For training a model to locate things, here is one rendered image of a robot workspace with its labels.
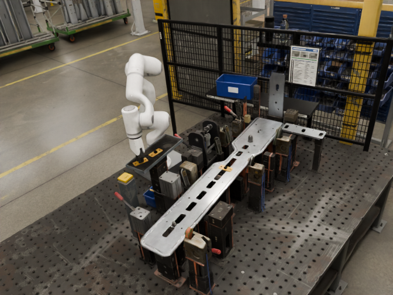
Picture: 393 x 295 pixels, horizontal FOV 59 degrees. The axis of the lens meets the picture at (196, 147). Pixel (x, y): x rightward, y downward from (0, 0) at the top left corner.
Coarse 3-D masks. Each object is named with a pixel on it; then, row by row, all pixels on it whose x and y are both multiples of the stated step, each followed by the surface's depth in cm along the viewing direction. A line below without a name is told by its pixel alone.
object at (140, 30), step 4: (132, 0) 806; (136, 0) 804; (132, 4) 813; (136, 4) 808; (132, 8) 817; (136, 8) 812; (140, 8) 820; (136, 12) 816; (140, 12) 824; (136, 16) 823; (140, 16) 828; (136, 20) 830; (140, 20) 831; (136, 24) 836; (140, 24) 835; (136, 28) 839; (140, 28) 839; (144, 28) 856; (132, 32) 839; (136, 32) 843; (140, 32) 843; (144, 32) 847; (148, 32) 847
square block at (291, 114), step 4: (288, 112) 250; (292, 112) 250; (296, 112) 250; (284, 116) 252; (288, 116) 250; (292, 116) 249; (296, 116) 251; (284, 120) 254; (288, 120) 252; (292, 120) 250; (296, 120) 254; (284, 124) 256; (296, 124) 257; (284, 132) 260
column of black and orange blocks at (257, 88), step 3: (255, 87) 260; (258, 87) 259; (255, 90) 261; (258, 90) 260; (255, 93) 262; (258, 93) 262; (255, 96) 264; (258, 96) 263; (255, 99) 265; (258, 99) 265; (255, 102) 266; (258, 102) 266; (255, 105) 268; (258, 105) 268; (255, 108) 270; (258, 108) 270; (255, 111) 271; (258, 111) 271; (255, 114) 272; (258, 114) 272; (255, 117) 274
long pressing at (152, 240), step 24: (264, 120) 256; (240, 144) 232; (264, 144) 230; (216, 168) 213; (240, 168) 211; (192, 192) 196; (216, 192) 194; (168, 216) 182; (192, 216) 180; (144, 240) 170; (168, 240) 168
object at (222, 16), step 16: (176, 0) 438; (192, 0) 417; (208, 0) 400; (224, 0) 385; (176, 16) 451; (192, 16) 430; (208, 16) 412; (224, 16) 396; (176, 32) 465; (192, 32) 442; (208, 32) 424; (224, 32) 407; (176, 48) 479; (192, 48) 456; (208, 48) 436; (224, 48) 418; (240, 48) 404; (208, 64) 449; (224, 64) 431; (240, 64) 414; (176, 80) 510; (208, 80) 464
